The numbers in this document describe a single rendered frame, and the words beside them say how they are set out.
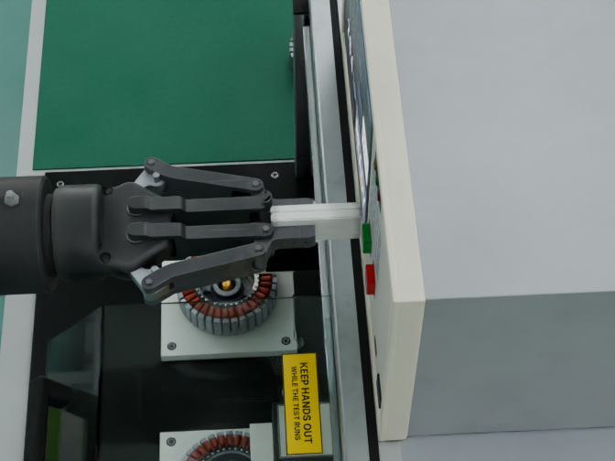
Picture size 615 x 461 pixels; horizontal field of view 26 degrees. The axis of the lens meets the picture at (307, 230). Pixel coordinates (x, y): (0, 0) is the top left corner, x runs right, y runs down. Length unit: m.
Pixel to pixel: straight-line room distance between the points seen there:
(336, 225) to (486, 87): 0.16
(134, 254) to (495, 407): 0.30
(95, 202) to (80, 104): 0.73
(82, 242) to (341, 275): 0.24
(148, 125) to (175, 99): 0.05
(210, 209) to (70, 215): 0.11
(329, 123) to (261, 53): 0.57
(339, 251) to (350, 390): 0.13
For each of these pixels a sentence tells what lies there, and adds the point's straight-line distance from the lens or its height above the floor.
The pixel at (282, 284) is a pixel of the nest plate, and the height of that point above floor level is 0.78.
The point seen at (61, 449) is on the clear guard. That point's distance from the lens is 1.16.
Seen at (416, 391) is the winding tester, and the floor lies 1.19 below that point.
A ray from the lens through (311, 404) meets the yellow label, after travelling 1.12.
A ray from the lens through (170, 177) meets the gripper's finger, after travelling 1.06.
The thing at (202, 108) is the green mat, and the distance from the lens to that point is 1.72.
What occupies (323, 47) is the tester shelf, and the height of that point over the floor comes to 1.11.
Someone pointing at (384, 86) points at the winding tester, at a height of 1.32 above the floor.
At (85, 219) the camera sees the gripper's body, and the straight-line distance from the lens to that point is 1.02.
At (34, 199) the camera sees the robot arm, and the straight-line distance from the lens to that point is 1.02.
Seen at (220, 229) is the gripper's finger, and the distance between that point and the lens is 1.03.
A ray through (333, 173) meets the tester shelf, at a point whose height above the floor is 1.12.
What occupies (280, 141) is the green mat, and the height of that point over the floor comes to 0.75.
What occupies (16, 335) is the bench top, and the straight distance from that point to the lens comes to 1.56.
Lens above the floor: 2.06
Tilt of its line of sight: 55 degrees down
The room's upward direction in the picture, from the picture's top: straight up
